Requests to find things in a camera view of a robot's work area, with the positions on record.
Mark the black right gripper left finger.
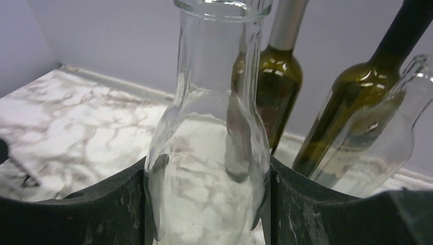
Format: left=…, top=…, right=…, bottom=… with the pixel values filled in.
left=1, top=160, right=146, bottom=244

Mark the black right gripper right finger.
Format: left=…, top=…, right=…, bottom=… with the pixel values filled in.
left=270, top=158, right=432, bottom=244

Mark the clear glass bottle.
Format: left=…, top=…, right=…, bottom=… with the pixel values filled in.
left=310, top=55, right=432, bottom=198
left=145, top=1, right=272, bottom=244

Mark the green bottle black capsule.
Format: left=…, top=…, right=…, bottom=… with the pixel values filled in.
left=292, top=1, right=432, bottom=177

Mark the green bottle silver capsule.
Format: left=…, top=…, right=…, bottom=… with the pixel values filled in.
left=256, top=0, right=308, bottom=154

